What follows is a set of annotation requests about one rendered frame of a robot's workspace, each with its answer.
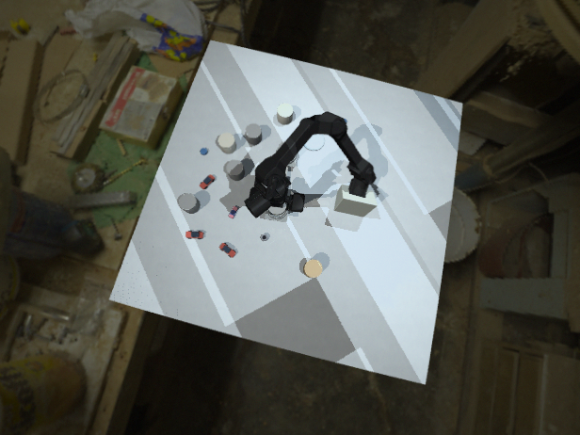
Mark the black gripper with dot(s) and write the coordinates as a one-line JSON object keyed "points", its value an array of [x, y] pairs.
{"points": [[295, 203]]}

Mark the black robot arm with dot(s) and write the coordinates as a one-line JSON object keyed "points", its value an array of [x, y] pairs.
{"points": [[270, 178]]}

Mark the red toy car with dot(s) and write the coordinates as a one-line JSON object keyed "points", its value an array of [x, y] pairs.
{"points": [[226, 249], [191, 234], [207, 181]]}

